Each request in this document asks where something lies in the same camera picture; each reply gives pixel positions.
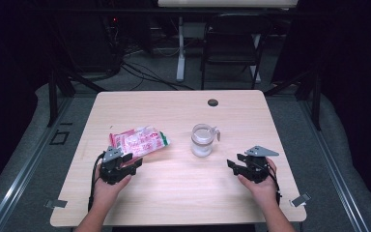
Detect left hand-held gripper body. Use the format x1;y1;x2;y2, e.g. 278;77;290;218
99;146;133;186

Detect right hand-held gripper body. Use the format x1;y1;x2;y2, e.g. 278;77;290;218
238;145;280;185

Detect pink and white plastic bag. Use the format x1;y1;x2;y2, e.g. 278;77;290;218
108;126;171;159

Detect clear glass jar with lid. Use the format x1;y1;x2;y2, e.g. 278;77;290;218
190;123;221;159

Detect person's left hand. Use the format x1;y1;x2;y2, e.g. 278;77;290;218
92;162;133;212

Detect person's right hand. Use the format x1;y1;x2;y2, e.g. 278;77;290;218
237;157;279;211

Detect grey tape piece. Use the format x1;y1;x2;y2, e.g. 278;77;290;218
289;191;312;209
44;198;69;210

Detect black metal stand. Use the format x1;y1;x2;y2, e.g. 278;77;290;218
45;61;108;129
263;62;324;132

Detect black folding chair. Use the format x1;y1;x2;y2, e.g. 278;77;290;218
200;13;274;91

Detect white background desk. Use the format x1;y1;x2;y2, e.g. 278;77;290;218
157;0;300;84

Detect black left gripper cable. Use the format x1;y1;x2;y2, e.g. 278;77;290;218
87;152;106;212

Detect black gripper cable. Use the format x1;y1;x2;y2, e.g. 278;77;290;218
268;168;283;206
87;152;106;212

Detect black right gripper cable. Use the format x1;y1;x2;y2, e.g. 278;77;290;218
268;168;283;206

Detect aluminium floor rail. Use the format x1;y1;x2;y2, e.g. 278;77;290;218
0;96;75;232
297;96;371;232

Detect black floor cables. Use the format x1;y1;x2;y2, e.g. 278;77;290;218
120;44;195;92

